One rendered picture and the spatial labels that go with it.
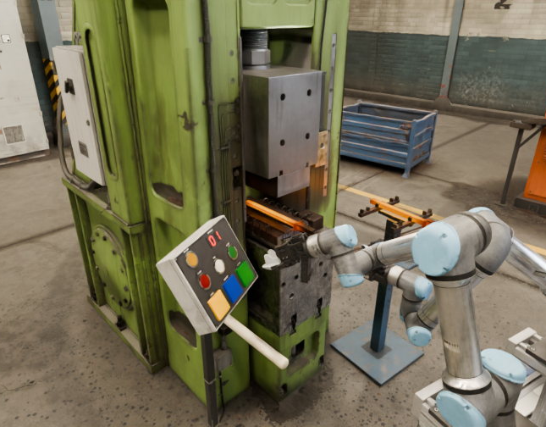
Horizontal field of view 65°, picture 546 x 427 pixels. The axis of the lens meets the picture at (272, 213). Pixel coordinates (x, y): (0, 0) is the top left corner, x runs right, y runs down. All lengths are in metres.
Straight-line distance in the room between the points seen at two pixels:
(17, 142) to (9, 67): 0.97
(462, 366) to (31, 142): 6.30
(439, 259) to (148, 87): 1.38
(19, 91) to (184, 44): 5.22
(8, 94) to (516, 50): 8.20
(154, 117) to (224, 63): 0.46
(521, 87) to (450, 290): 8.29
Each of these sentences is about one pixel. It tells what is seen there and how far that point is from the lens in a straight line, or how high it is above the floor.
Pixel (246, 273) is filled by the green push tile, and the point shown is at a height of 1.01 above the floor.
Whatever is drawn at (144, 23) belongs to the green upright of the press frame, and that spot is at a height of 1.84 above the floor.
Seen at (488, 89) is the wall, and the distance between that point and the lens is 9.45.
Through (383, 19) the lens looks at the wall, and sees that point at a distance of 10.41.
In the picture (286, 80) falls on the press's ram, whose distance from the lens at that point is 1.71.
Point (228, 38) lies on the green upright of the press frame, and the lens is 1.69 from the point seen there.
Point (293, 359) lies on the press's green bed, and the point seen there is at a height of 0.19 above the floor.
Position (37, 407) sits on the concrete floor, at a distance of 2.76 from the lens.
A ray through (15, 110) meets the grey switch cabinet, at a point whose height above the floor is 0.69.
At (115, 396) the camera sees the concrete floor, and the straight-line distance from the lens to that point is 2.65.
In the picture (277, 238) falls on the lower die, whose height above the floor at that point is 0.98.
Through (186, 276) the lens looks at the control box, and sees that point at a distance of 1.37.
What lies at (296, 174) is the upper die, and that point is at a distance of 1.85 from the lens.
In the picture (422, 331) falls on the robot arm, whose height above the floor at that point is 0.91.
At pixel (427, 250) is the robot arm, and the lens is 1.07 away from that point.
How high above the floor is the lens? 1.89
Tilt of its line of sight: 25 degrees down
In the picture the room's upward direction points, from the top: straight up
